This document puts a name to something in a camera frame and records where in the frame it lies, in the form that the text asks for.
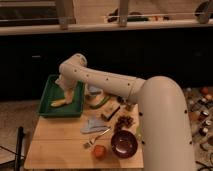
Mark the wooden folding table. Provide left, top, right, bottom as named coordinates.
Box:
left=24, top=95, right=143, bottom=170

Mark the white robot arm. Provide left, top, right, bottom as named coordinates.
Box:
left=57, top=53, right=196, bottom=171

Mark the blue sponge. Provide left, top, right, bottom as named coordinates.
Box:
left=87, top=85, right=102, bottom=95

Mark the metal fork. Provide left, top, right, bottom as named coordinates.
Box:
left=83, top=127, right=111, bottom=149

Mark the metal cup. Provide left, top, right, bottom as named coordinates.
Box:
left=125, top=104, right=135, bottom=112

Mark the dark purple bowl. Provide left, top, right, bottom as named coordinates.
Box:
left=111, top=130, right=138, bottom=159

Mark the green cucumber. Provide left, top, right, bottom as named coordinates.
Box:
left=89, top=95, right=111, bottom=109

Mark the black stand pole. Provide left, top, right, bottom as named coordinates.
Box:
left=14, top=127, right=25, bottom=171

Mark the wooden block brush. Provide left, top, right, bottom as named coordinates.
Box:
left=101, top=103, right=120, bottom=121

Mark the orange fruit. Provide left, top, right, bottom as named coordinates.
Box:
left=92, top=145, right=107, bottom=159

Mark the green plastic tray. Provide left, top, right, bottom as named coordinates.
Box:
left=38, top=75, right=85, bottom=118

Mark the grey blue cloth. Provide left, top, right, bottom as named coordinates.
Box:
left=80, top=116, right=108, bottom=134

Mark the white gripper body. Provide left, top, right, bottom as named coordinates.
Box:
left=55, top=75, right=77, bottom=100

